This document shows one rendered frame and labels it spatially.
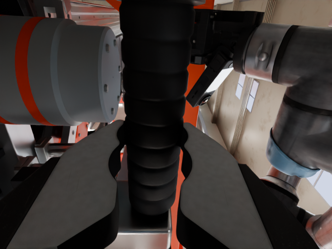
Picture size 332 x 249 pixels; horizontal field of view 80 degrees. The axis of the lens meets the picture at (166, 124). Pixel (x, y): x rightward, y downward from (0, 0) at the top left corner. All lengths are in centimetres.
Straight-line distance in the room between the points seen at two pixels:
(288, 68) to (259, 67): 3
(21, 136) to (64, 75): 17
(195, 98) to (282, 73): 15
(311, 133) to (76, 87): 29
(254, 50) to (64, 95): 24
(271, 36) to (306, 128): 12
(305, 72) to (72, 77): 26
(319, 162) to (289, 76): 12
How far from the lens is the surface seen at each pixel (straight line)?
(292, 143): 32
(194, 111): 80
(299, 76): 29
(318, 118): 30
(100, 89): 24
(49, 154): 42
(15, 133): 38
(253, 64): 30
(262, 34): 31
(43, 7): 57
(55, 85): 25
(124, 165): 28
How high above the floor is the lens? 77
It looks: 29 degrees up
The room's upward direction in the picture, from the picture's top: 177 degrees counter-clockwise
